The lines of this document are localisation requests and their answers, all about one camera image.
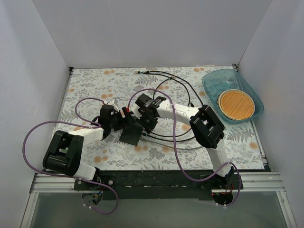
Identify black network switch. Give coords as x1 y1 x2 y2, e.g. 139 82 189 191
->
119 123 143 146

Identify grey ethernet cable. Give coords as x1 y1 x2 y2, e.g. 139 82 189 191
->
141 136 205 150

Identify black cable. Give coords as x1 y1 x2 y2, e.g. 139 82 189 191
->
136 68 206 143

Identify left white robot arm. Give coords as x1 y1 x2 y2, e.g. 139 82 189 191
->
43 104 143 190

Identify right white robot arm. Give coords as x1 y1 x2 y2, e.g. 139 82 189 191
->
130 94 234 189

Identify floral table mat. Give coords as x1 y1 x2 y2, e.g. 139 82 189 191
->
57 66 265 170

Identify teal plastic tray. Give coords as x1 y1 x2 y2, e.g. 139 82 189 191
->
202 69 264 124

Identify round woven bamboo basket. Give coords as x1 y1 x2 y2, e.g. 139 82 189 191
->
217 89 255 120

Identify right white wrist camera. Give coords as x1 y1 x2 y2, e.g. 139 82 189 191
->
129 105 142 119

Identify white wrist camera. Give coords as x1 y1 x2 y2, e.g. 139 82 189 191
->
105 98 119 112
129 105 142 119

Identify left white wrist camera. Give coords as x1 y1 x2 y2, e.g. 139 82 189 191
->
105 98 119 112

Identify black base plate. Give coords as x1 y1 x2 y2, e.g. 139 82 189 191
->
73 170 243 200

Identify aluminium frame rail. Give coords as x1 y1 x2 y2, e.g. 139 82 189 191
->
21 171 297 228

